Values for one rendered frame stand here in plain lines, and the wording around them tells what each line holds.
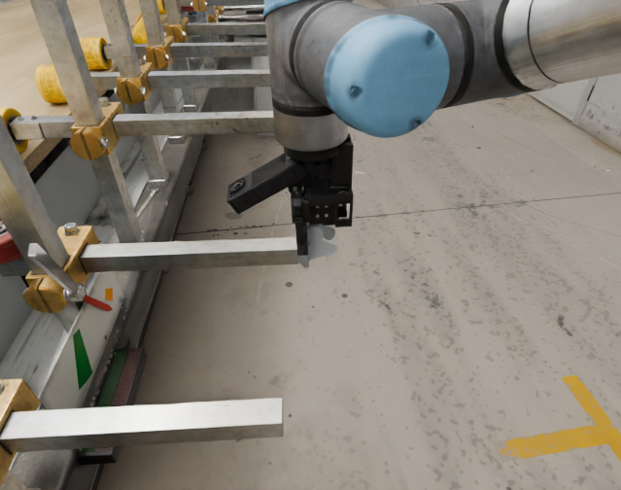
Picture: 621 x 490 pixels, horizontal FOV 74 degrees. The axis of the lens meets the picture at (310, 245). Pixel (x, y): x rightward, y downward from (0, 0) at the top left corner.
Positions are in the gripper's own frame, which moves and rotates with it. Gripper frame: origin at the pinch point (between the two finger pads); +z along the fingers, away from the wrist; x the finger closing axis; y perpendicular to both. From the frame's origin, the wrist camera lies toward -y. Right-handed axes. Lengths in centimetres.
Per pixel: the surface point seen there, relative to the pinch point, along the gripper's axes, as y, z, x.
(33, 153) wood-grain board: -49, -8, 24
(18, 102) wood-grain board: -63, -9, 50
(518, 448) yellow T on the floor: 62, 84, 6
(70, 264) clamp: -31.8, -5.1, -4.3
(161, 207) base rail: -32.2, 11.7, 34.6
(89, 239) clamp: -31.8, -4.2, 2.5
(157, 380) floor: -51, 81, 34
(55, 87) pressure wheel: -51, -13, 46
